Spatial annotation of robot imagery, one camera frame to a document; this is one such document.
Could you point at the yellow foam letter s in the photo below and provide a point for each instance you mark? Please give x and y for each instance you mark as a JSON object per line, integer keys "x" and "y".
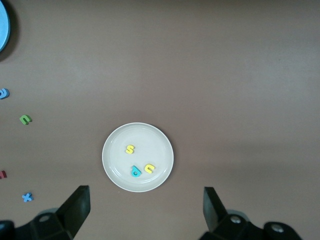
{"x": 130, "y": 149}

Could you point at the green foam letter u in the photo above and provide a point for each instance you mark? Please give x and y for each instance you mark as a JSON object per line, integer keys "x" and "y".
{"x": 24, "y": 122}

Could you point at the blue round plate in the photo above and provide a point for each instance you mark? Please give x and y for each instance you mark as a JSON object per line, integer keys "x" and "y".
{"x": 2, "y": 25}

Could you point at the brown table cover sheet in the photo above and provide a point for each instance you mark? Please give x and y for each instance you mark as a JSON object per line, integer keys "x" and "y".
{"x": 200, "y": 75}

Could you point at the teal foam letter p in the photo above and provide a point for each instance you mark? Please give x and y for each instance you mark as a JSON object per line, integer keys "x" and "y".
{"x": 133, "y": 168}

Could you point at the blue foam letter a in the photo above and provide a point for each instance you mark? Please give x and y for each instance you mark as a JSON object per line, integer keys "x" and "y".
{"x": 7, "y": 93}

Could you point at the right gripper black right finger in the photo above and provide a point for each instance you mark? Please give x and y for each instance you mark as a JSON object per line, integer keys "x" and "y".
{"x": 215, "y": 212}

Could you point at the beige round plate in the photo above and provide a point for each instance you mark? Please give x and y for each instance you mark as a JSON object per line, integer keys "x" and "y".
{"x": 150, "y": 140}

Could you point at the yellow foam letter u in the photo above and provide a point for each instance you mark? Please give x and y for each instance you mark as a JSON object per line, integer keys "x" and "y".
{"x": 149, "y": 171}

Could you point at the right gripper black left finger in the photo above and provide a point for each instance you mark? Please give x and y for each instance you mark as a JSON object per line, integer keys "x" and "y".
{"x": 75, "y": 212}

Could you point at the blue foam letter x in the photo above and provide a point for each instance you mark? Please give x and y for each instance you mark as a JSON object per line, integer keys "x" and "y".
{"x": 27, "y": 197}

